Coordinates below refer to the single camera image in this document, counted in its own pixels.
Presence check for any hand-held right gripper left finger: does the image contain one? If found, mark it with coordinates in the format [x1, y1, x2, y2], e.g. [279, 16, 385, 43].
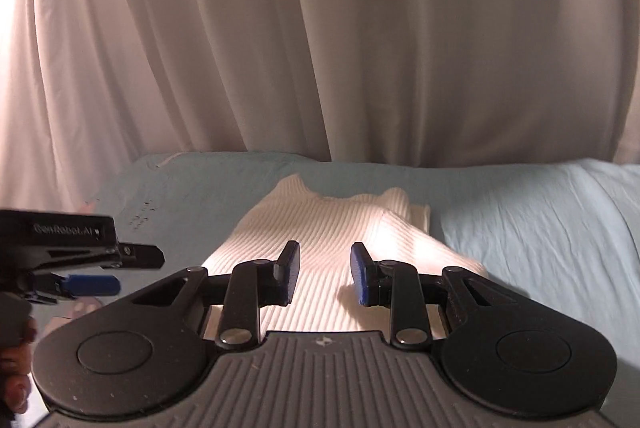
[131, 240, 303, 350]

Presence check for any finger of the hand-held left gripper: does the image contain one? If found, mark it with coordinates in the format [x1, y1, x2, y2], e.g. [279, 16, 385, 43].
[31, 274, 122, 305]
[107, 243, 166, 271]

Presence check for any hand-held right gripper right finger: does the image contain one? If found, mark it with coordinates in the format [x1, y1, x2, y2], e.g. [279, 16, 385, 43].
[350, 241, 527, 350]

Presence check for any white ribbed knit sweater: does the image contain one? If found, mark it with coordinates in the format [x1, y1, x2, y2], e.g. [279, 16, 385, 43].
[201, 173, 491, 343]

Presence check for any person's left hand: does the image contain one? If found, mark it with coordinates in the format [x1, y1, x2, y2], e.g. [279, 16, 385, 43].
[0, 315, 40, 415]

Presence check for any light blue bed sheet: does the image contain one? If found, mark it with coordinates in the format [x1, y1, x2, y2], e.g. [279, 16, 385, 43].
[47, 151, 640, 428]

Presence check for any white curtain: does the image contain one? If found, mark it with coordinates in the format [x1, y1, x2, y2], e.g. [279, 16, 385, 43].
[0, 0, 640, 215]

